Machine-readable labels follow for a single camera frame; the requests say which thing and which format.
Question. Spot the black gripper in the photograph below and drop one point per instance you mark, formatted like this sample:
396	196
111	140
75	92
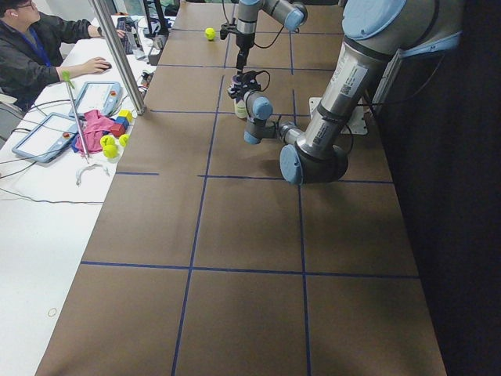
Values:
237	89
246	41

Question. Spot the yellow tennis ball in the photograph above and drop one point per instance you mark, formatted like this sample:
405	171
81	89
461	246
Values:
210	34

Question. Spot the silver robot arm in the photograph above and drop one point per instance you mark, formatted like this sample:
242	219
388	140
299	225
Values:
290	15
374	31

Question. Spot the spare tennis ball three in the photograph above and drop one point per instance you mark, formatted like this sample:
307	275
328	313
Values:
123	140

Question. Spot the spare tennis ball one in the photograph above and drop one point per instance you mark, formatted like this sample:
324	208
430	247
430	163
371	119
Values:
107	140

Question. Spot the spare tennis ball two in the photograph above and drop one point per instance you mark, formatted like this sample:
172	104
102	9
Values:
110	151

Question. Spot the clear water bottle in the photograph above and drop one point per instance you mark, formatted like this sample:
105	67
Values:
135	44

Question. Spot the yellow cube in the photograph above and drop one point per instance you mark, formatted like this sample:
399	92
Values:
124	115

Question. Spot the black keyboard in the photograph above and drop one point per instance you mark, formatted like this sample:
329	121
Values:
126	25

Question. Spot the blue red cube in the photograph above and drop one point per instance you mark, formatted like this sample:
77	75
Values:
119	126

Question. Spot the teach pendant far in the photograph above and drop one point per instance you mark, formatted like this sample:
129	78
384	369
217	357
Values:
98	95

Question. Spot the teach pendant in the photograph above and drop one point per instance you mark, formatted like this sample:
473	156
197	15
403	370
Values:
48	139
98	95

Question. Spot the pink cloth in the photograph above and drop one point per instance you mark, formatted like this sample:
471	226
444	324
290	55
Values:
95	128

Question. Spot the metal grabber stick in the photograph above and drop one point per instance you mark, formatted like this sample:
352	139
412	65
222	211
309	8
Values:
66	79

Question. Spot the teach pendant near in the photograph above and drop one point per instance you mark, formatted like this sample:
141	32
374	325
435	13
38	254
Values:
48	139

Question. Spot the seated person black jacket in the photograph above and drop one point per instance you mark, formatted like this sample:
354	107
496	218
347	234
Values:
30	50

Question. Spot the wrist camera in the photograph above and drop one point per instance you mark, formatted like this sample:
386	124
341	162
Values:
227	29
248	77

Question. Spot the aluminium frame post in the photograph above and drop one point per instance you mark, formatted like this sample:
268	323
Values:
117	52

